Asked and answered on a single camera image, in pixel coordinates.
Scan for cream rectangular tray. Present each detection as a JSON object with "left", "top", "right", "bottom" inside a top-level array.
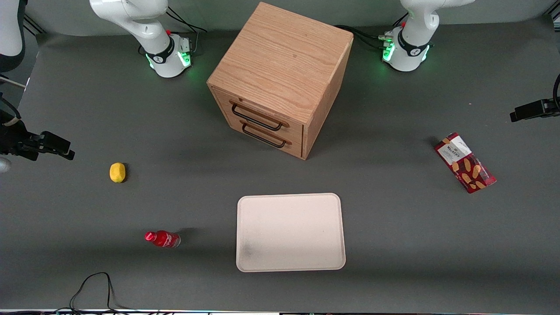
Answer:
[{"left": 236, "top": 193, "right": 347, "bottom": 273}]

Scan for red cookie box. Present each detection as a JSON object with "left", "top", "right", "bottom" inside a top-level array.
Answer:
[{"left": 434, "top": 133, "right": 497, "bottom": 194}]

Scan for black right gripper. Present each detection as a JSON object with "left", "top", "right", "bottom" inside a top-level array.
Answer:
[{"left": 0, "top": 119, "right": 76, "bottom": 161}]

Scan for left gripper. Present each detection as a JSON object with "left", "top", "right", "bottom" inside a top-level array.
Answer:
[{"left": 510, "top": 99, "right": 560, "bottom": 123}]

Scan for wooden drawer front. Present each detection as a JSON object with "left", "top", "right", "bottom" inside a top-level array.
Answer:
[
  {"left": 217, "top": 112, "right": 304, "bottom": 159},
  {"left": 213, "top": 87, "right": 305, "bottom": 145}
]

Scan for thin black looped cable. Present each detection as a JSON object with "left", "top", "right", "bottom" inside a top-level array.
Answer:
[{"left": 56, "top": 272, "right": 132, "bottom": 314}]

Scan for small red drink bottle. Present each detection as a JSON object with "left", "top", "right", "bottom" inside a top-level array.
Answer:
[{"left": 145, "top": 230, "right": 181, "bottom": 249}]

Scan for yellow lemon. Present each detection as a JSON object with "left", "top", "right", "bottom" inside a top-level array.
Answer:
[{"left": 109, "top": 162, "right": 126, "bottom": 183}]

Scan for black right arm base cables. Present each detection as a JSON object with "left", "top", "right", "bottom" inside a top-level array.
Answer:
[{"left": 165, "top": 6, "right": 208, "bottom": 56}]

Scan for black left arm base cables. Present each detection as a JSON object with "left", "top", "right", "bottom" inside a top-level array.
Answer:
[{"left": 334, "top": 12, "right": 409, "bottom": 51}]

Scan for black frame strut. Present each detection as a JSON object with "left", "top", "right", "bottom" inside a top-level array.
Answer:
[{"left": 23, "top": 13, "right": 46, "bottom": 36}]

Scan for black wire drawer handle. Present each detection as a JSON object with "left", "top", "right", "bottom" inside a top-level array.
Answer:
[
  {"left": 241, "top": 122, "right": 287, "bottom": 148},
  {"left": 231, "top": 102, "right": 284, "bottom": 132}
]

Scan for oak wooden drawer cabinet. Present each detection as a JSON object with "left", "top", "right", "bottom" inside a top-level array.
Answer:
[{"left": 206, "top": 2, "right": 354, "bottom": 160}]

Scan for black arm base cables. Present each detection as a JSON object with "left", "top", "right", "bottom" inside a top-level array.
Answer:
[
  {"left": 334, "top": 12, "right": 409, "bottom": 51},
  {"left": 165, "top": 6, "right": 208, "bottom": 56}
]

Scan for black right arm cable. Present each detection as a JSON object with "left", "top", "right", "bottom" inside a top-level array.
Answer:
[{"left": 0, "top": 94, "right": 22, "bottom": 127}]

